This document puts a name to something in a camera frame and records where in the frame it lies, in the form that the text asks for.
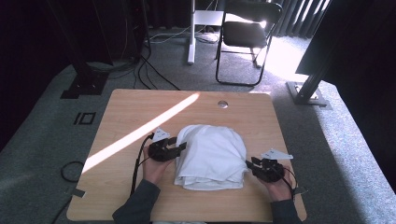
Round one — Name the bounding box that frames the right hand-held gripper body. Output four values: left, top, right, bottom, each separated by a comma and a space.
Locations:
252, 147, 294, 184

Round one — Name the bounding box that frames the person's left hand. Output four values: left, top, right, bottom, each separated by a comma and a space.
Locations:
142, 154, 176, 186

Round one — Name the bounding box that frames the person's right hand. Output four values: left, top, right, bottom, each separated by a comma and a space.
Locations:
259, 169, 296, 203

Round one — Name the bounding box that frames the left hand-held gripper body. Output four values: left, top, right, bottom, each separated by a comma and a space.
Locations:
147, 127, 179, 162

